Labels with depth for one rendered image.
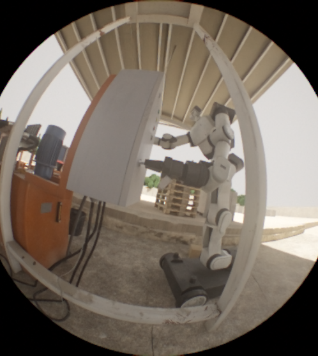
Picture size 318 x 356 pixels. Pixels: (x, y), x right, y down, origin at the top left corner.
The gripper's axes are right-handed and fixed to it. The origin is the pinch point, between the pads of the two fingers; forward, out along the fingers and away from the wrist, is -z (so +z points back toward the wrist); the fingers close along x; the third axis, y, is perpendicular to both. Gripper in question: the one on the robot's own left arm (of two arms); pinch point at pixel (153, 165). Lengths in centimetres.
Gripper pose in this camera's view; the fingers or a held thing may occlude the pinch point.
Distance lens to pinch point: 41.3
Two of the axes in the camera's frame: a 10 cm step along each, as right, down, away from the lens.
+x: 0.5, -1.4, -9.9
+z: 9.8, 2.1, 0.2
